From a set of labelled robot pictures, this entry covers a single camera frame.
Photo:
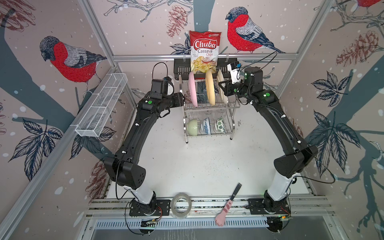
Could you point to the blue white patterned bowl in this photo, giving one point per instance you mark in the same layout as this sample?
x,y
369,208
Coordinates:
x,y
206,126

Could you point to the cream floral plate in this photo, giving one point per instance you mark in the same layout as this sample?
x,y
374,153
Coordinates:
x,y
220,80

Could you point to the pink cat paw spatula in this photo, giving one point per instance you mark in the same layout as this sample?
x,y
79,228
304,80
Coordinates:
x,y
221,217

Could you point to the steel two-tier dish rack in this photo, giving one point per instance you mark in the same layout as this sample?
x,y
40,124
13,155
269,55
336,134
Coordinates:
x,y
206,110

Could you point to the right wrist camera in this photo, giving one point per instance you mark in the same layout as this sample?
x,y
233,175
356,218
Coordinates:
x,y
234,70

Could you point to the yellow plate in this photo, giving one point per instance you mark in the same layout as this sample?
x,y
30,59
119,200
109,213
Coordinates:
x,y
210,87

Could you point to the red Chuba cassava chips bag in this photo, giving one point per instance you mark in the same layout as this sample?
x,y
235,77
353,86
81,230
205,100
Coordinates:
x,y
205,45

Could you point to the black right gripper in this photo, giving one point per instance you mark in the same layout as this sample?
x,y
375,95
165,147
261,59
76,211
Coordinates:
x,y
226,85

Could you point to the light green bowl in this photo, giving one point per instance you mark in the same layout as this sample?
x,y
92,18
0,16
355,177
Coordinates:
x,y
193,127

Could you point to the pink plate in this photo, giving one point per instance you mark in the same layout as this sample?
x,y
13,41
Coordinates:
x,y
192,87

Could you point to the black wire wall basket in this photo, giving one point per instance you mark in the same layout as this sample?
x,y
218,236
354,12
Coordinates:
x,y
183,67

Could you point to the white mesh wall shelf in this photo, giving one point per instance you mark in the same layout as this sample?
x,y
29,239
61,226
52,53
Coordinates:
x,y
97,115

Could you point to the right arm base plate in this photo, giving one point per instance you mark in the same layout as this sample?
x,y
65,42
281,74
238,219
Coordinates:
x,y
269,207

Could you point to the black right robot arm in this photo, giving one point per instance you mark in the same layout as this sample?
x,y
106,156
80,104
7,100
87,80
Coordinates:
x,y
297,152

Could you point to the green leaf patterned bowl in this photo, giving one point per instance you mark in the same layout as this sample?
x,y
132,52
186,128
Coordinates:
x,y
220,126

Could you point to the clear tape roll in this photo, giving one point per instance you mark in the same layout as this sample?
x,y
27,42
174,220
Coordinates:
x,y
181,206

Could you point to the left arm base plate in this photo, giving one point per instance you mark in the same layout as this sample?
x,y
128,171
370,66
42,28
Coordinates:
x,y
154,208

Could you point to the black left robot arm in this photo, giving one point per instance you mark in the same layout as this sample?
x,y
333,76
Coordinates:
x,y
123,168

